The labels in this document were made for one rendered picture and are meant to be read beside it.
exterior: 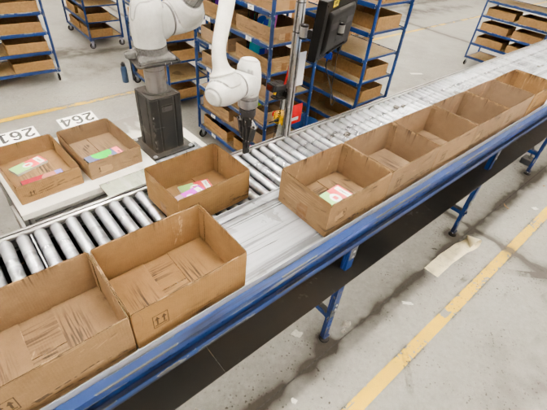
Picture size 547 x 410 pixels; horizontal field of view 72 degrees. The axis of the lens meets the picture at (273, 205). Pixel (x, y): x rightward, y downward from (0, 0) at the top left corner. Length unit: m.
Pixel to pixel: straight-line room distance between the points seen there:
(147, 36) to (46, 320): 1.28
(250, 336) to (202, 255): 0.37
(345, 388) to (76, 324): 1.39
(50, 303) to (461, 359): 2.08
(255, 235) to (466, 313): 1.65
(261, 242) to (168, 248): 0.35
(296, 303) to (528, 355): 1.57
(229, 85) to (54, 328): 0.99
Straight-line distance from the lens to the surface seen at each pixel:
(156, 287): 1.35
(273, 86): 2.23
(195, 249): 1.45
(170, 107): 2.12
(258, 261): 1.42
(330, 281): 1.74
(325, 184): 1.81
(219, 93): 1.47
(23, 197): 2.03
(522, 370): 2.69
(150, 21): 1.97
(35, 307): 1.38
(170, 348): 1.20
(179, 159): 1.90
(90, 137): 2.43
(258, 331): 1.55
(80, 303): 1.38
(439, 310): 2.68
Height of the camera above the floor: 1.95
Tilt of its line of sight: 40 degrees down
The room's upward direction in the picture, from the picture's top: 6 degrees clockwise
